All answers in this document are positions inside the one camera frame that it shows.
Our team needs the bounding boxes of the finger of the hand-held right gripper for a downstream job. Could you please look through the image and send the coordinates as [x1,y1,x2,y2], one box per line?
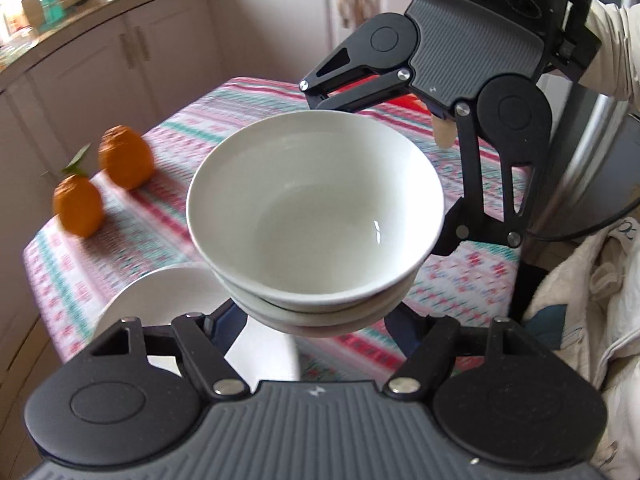
[430,104,539,257]
[298,31,414,112]

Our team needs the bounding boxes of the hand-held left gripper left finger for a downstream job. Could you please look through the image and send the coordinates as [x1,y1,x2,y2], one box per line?
[90,299,251,402]

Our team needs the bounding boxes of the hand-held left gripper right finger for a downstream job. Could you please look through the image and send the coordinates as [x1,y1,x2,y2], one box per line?
[383,307,549,402]

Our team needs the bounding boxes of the white bowl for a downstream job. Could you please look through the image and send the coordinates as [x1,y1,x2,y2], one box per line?
[185,110,445,312]
[232,292,404,340]
[212,255,419,317]

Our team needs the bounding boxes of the white floral plate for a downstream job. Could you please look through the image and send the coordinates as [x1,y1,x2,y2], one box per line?
[94,265,237,377]

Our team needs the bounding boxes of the person's right forearm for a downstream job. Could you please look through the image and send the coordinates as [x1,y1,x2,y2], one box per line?
[570,0,640,117]

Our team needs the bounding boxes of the person's right hand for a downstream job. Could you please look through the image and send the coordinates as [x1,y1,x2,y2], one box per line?
[432,111,457,150]

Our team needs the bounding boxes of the red printed box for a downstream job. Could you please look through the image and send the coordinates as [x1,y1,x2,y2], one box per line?
[392,95,430,112]

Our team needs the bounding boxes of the patterned tablecloth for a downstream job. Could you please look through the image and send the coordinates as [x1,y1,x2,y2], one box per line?
[22,77,532,382]

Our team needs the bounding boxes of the person's white jacket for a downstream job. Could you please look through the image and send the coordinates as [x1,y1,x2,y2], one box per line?
[520,219,640,480]

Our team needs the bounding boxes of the orange with green leaf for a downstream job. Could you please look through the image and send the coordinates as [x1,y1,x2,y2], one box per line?
[52,142,105,239]

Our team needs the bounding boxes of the teal water bottle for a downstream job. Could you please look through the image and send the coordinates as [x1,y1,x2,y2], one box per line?
[38,0,66,24]

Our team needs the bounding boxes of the black cable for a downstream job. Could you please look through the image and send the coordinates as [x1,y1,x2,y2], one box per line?
[525,204,640,242]

